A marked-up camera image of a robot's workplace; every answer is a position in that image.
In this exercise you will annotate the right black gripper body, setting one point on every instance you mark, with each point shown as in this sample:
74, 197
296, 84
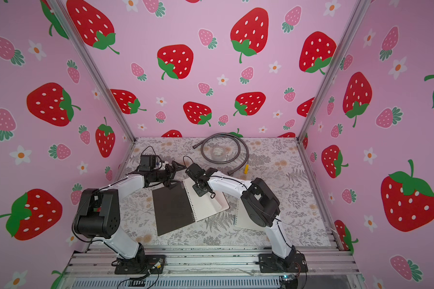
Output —
201, 181

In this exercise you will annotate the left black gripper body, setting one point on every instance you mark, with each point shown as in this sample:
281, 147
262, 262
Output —
164, 176

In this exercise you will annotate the dark grey spiral notebook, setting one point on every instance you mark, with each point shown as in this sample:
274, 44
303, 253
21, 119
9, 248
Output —
178, 206

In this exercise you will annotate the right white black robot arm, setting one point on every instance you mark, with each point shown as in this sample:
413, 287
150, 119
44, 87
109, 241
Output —
261, 204

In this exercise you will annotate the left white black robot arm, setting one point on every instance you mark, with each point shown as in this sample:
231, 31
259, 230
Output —
98, 216

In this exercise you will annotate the clear tape roll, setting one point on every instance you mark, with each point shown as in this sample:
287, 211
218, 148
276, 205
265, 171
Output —
219, 154

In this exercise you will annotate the white spiral notebook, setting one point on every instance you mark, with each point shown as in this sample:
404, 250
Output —
243, 221

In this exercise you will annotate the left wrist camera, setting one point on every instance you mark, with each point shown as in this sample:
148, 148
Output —
149, 163

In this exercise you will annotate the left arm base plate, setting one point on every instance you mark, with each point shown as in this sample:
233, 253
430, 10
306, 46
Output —
144, 265

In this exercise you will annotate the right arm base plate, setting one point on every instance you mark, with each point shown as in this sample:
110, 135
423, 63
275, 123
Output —
271, 263

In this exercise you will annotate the aluminium rail frame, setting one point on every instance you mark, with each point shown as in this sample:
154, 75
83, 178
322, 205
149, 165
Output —
213, 267

